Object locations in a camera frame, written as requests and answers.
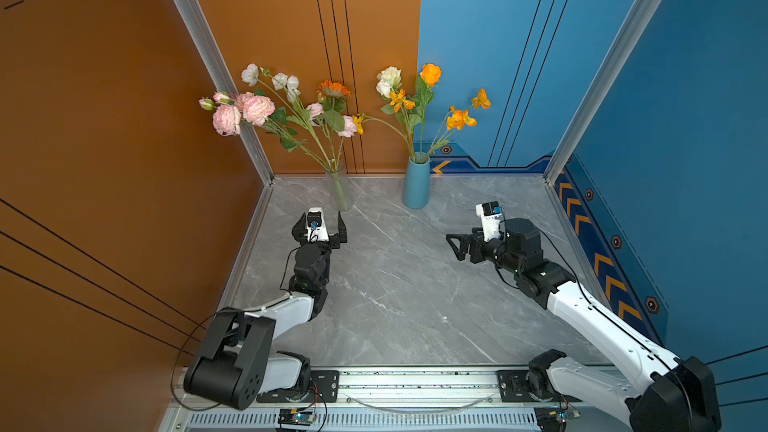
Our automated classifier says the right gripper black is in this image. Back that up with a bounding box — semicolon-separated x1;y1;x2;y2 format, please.
445;226;523;277

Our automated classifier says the clear ribbed glass vase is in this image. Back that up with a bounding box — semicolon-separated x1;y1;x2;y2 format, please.
326;164;354;212

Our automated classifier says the teal ceramic vase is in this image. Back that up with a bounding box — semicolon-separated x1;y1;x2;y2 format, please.
403;152;431;210

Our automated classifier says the orange gerbera flower stem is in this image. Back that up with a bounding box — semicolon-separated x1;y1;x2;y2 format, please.
313;80;356;171

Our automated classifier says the white pink small flowers stem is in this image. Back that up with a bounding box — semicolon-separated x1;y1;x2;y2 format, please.
241;62;340;175

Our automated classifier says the white cream rose stem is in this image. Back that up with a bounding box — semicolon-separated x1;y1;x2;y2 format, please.
377;65;424;160

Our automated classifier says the white rosebud flower stem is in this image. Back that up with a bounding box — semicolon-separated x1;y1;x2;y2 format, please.
376;79;421;158

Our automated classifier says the orange rose flower stem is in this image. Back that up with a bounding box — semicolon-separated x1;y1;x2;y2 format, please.
405;63;444;164

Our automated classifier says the orange poppy flower stem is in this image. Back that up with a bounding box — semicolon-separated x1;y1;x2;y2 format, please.
427;88;492;156

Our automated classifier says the pink carnation flower stem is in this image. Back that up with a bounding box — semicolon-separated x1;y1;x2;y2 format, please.
234;92;342;173

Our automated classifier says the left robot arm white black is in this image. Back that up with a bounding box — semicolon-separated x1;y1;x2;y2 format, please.
183;207;348;410

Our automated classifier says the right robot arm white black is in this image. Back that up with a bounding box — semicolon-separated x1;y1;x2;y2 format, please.
446;214;722;431

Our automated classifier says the left green circuit board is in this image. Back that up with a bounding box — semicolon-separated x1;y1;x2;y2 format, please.
276;409;321;431

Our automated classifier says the right circuit board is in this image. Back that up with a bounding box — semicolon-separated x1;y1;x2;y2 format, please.
534;408;581;432

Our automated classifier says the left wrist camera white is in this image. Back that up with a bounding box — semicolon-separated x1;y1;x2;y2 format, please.
306;207;329;242

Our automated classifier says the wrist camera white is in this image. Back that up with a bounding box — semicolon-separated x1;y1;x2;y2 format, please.
476;201;505;242
306;207;329;242

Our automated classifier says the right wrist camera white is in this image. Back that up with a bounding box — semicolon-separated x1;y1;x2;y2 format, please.
476;201;505;242

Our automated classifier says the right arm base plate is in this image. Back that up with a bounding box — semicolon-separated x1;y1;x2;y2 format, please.
495;369;560;404

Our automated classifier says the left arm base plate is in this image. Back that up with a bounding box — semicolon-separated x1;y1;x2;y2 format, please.
256;369;340;404

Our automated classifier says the aluminium front rail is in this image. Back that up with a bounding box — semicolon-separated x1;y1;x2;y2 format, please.
159;366;630;431

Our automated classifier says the left aluminium corner post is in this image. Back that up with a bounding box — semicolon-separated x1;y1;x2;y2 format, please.
173;0;275;186

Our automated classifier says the aluminium corner post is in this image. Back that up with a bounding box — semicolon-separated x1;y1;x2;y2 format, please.
543;0;663;186
173;0;275;186

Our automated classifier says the right aluminium corner post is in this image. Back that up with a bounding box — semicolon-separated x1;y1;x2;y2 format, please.
543;0;663;186

